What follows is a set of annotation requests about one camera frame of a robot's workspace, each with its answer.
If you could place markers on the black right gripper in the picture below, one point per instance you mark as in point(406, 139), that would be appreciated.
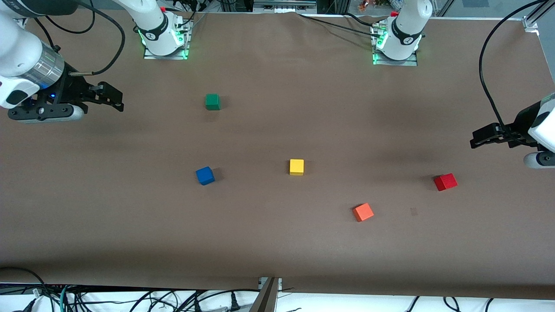
point(72, 89)

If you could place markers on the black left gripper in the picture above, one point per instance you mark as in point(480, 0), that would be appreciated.
point(521, 124)

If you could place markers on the red wooden block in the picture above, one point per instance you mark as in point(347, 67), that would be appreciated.
point(445, 182)

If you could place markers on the blue wooden block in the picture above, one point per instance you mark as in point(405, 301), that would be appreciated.
point(205, 176)

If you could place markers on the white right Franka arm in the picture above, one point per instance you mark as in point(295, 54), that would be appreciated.
point(17, 47)

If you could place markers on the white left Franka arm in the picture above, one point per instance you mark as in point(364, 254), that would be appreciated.
point(403, 43)

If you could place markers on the green wooden block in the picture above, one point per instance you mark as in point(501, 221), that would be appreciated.
point(212, 102)

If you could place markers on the brown table cover sheet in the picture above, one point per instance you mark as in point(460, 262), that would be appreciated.
point(130, 238)

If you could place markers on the orange wooden block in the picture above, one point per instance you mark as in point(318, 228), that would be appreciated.
point(363, 212)

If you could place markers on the yellow wooden block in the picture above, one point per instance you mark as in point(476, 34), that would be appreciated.
point(296, 167)

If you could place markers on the black power plug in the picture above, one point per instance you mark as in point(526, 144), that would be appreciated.
point(234, 303)

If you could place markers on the dark metal profile beam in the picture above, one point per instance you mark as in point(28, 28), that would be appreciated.
point(266, 300)

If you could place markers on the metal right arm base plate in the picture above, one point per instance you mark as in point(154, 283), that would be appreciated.
point(173, 56)

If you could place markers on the aluminium corner post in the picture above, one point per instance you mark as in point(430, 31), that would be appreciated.
point(531, 21)

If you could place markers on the silver metal bracket plate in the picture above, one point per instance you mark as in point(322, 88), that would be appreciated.
point(263, 282)

